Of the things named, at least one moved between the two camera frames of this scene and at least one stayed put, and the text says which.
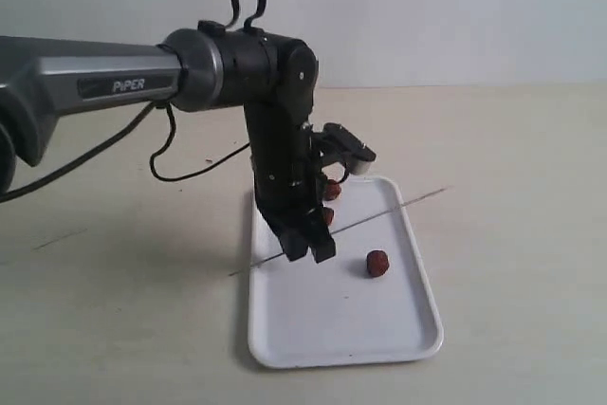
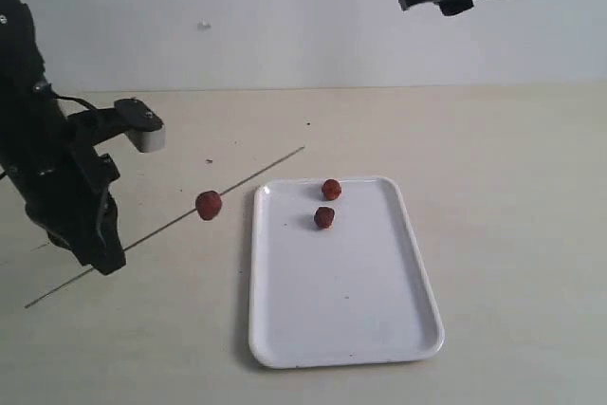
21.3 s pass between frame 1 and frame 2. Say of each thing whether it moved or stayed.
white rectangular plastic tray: stayed
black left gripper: moved
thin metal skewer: moved
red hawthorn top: stayed
